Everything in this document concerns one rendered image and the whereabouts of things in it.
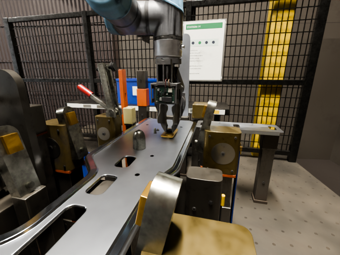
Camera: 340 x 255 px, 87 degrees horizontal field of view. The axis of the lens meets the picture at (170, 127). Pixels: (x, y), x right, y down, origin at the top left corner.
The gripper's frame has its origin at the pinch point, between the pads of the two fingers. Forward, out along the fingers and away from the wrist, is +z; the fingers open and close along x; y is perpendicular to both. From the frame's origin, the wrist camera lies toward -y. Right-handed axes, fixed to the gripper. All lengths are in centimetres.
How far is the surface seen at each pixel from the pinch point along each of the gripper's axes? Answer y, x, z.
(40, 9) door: -167, -214, -95
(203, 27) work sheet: -55, 5, -39
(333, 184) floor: -161, 149, 103
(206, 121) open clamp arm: 7.3, 11.3, -4.7
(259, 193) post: -13.2, 32.5, 28.0
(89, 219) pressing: 36.6, -1.7, 2.0
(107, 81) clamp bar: 1.6, -19.5, -13.9
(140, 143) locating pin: 13.9, -4.0, 0.5
